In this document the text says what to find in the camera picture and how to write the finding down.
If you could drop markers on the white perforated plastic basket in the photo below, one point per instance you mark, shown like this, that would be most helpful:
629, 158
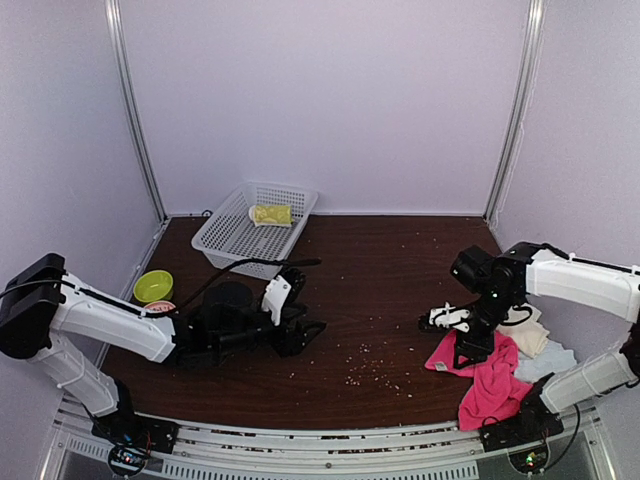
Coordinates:
230, 234

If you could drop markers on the left aluminium corner post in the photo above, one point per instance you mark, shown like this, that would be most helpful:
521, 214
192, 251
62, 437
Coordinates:
118, 41

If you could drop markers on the red patterned bowl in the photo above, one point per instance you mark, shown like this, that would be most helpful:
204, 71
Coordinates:
161, 306

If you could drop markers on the light blue towel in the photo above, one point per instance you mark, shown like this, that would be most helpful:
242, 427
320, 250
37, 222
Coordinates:
554, 358

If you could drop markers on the pink towel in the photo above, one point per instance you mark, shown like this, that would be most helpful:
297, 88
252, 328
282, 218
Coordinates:
495, 394

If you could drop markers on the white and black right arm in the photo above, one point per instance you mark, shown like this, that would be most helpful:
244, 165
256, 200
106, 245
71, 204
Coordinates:
580, 294

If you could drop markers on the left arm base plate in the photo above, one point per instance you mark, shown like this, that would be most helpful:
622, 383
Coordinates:
143, 433

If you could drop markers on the green bowl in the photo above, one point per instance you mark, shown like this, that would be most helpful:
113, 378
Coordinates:
155, 285

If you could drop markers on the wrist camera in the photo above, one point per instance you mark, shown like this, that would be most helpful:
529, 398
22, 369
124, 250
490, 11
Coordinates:
445, 318
274, 298

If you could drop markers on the cream towel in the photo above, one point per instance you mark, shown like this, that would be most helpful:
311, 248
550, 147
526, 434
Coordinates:
523, 327

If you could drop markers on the green and white patterned towel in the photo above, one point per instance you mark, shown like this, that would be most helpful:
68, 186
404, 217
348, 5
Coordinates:
271, 215

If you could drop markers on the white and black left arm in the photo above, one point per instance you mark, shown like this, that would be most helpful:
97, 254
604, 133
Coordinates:
44, 304

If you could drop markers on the aluminium corner post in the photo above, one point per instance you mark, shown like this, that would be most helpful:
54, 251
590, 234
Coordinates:
524, 85
118, 41

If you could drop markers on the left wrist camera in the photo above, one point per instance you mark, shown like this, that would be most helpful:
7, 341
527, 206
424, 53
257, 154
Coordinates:
274, 298

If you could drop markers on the right aluminium corner post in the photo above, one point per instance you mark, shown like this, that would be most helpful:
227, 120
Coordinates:
524, 85

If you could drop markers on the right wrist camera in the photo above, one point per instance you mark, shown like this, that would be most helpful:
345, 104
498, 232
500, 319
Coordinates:
445, 318

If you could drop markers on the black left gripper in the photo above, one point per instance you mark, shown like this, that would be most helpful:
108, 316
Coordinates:
291, 340

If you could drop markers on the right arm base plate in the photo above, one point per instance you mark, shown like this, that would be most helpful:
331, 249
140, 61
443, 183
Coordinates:
518, 430

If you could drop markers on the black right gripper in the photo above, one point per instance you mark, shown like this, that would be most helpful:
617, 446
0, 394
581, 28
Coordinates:
480, 350

